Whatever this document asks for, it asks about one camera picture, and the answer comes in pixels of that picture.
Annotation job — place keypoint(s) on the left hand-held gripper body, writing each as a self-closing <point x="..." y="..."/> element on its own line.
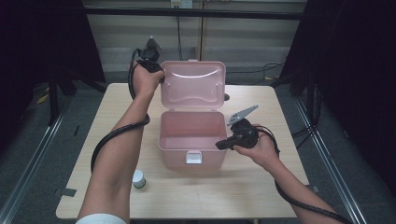
<point x="149" y="56"/>

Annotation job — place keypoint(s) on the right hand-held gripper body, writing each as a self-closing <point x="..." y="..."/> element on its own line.
<point x="246" y="135"/>

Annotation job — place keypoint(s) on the pink storage box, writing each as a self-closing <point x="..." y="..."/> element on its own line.
<point x="193" y="130"/>

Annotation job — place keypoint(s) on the small white bottle green band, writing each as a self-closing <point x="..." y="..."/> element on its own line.
<point x="139" y="180"/>

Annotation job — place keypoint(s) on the person's right hand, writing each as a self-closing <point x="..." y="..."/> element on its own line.
<point x="264" y="152"/>

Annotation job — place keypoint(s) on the person's left hand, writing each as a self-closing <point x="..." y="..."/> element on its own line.
<point x="144" y="82"/>

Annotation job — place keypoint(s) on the black round table grommet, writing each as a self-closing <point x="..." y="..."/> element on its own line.
<point x="227" y="97"/>

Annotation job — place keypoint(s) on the black horizontal bar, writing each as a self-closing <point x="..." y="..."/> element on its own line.
<point x="140" y="13"/>

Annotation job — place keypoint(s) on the black metal stand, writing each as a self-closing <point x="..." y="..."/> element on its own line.
<point x="310" y="99"/>

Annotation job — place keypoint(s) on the grey floor tape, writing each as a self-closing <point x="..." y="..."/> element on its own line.
<point x="313" y="188"/>

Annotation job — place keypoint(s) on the black curtain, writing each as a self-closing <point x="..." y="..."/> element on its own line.
<point x="358" y="77"/>
<point x="37" y="46"/>

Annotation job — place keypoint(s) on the yellow floor tape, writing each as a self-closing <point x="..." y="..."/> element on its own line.
<point x="42" y="99"/>

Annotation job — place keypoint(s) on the white shirt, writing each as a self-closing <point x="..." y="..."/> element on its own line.
<point x="99" y="219"/>

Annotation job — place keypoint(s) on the white wall outlet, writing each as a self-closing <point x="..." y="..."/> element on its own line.
<point x="181" y="3"/>

